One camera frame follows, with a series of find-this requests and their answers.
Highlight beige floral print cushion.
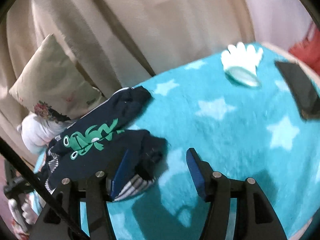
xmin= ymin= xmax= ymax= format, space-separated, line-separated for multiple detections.
xmin=9 ymin=34 xmax=106 ymax=122

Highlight grey plush pillow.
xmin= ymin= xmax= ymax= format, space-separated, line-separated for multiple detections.
xmin=17 ymin=113 xmax=73 ymax=155

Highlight white-gloved left hand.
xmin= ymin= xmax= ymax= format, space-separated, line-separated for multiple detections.
xmin=8 ymin=199 xmax=37 ymax=228

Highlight navy striped kids pants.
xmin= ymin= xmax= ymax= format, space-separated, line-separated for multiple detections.
xmin=42 ymin=86 xmax=167 ymax=201

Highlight beige curtain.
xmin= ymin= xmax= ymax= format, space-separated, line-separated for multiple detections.
xmin=1 ymin=0 xmax=254 ymax=165

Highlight turquoise cartoon character blanket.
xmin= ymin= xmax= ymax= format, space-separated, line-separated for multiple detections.
xmin=108 ymin=48 xmax=319 ymax=239

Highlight red cloth item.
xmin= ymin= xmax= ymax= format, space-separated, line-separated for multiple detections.
xmin=289 ymin=22 xmax=320 ymax=75

